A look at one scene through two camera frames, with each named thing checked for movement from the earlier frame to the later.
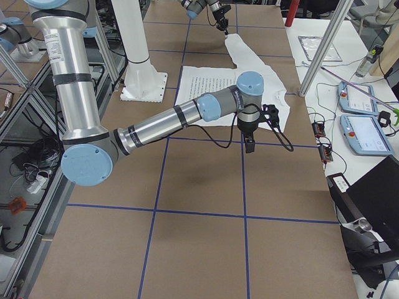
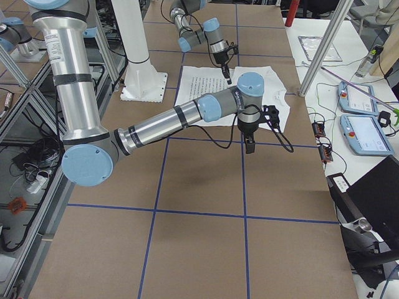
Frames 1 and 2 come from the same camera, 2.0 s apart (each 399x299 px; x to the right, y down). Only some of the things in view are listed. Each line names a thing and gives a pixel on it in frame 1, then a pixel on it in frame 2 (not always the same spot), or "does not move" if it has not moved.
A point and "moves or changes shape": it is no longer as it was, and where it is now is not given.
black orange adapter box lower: [326, 154] does not move
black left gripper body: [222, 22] to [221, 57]
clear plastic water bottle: [371, 58] does not move
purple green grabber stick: [396, 111] does not move
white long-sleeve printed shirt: [196, 82] moves or changes shape
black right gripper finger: [250, 146] does not move
